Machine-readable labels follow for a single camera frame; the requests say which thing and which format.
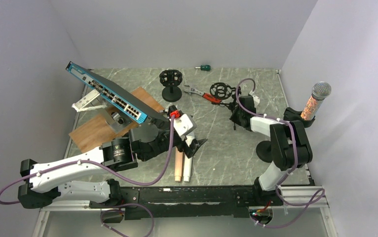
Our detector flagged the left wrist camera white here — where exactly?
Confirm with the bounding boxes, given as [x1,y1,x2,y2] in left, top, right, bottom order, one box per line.
[167,105,197,136]

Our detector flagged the black round base clip stand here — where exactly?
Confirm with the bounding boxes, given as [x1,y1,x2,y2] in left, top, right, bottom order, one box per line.
[256,107,313,170]

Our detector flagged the red handled adjustable wrench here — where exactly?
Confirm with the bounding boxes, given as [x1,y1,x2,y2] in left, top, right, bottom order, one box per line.
[183,84,222,104]

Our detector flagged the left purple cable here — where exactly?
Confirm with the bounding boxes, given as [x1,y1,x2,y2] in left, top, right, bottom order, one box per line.
[0,114,177,237]

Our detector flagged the black mini tripod stand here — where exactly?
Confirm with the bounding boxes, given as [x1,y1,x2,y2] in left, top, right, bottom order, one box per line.
[210,82,238,113]

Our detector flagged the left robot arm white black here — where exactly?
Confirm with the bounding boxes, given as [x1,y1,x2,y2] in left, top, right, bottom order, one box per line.
[18,128,207,209]

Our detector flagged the green stubby screwdriver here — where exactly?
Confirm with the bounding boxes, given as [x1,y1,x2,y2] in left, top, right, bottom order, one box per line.
[195,65,211,72]

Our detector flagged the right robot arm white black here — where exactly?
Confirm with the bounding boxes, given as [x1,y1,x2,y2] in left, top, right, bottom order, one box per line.
[230,95,315,205]

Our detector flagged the blue black network switch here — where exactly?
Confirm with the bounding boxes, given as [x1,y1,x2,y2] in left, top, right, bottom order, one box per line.
[66,62,171,130]

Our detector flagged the sprinkle pattern silver microphone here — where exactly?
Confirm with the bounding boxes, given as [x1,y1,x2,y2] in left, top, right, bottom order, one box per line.
[300,81,332,128]

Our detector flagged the wooden board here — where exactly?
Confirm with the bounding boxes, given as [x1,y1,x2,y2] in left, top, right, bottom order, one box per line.
[69,87,164,153]

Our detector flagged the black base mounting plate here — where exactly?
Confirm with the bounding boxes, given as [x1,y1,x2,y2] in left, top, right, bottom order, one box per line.
[88,186,268,220]

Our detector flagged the black shock mount desk stand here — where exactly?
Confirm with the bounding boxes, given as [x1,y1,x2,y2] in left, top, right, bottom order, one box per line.
[159,69,183,102]

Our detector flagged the grey metal mount block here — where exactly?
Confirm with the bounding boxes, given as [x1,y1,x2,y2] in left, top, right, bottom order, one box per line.
[106,111,132,133]

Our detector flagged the silver metal clamp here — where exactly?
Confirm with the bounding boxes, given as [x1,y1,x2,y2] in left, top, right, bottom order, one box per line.
[159,109,173,119]

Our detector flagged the white bracket stand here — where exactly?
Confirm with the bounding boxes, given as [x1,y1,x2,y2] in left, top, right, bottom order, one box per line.
[72,89,108,113]

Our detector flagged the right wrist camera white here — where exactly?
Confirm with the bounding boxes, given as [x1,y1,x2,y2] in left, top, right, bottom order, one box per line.
[250,94,260,108]

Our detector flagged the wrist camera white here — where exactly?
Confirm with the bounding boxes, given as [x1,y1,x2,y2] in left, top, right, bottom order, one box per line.
[167,105,197,136]
[250,94,260,108]

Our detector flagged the white microphone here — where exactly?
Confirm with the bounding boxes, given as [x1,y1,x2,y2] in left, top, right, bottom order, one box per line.
[183,131,195,182]

